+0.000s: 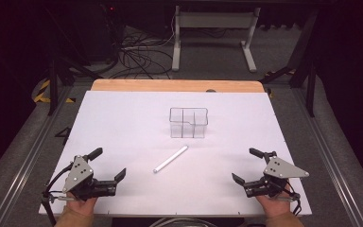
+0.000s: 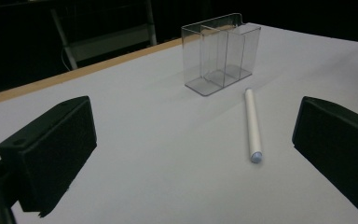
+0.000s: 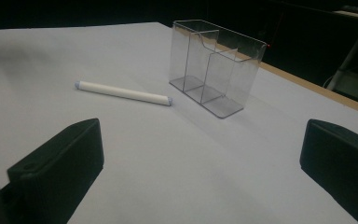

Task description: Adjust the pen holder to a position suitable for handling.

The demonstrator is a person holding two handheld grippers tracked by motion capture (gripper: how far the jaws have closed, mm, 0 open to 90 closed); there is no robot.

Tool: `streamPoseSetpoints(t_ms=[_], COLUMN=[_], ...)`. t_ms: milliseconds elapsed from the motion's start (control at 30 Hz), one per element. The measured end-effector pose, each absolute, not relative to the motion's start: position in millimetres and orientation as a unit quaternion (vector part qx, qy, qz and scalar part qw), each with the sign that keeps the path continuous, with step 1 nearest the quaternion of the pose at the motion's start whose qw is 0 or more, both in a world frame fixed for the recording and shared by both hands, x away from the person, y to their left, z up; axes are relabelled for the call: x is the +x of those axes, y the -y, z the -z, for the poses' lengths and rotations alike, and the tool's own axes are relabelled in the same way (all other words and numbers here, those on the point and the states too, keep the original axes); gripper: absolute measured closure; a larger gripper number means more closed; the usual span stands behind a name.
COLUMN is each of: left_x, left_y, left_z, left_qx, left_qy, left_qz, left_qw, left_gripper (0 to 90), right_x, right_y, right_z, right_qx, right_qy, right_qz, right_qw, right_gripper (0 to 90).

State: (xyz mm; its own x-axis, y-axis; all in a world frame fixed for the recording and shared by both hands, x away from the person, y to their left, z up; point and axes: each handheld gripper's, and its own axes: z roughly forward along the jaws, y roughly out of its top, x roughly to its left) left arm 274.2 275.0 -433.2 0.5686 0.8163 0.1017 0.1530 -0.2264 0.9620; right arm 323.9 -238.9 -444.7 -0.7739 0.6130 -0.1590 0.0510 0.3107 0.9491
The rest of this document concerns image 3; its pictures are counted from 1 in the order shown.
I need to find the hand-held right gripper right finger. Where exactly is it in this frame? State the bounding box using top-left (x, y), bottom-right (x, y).
top-left (299, 119), bottom-right (358, 224)

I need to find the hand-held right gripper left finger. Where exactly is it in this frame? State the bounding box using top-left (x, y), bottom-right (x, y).
top-left (0, 118), bottom-right (105, 224)

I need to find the white pen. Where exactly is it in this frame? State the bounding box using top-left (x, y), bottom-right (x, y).
top-left (74, 80), bottom-right (173, 107)

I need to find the clear acrylic pen holder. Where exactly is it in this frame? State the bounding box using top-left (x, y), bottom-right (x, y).
top-left (168, 19), bottom-right (269, 119)

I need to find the white metal stand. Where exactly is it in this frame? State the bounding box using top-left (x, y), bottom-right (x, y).
top-left (325, 30), bottom-right (358, 91)

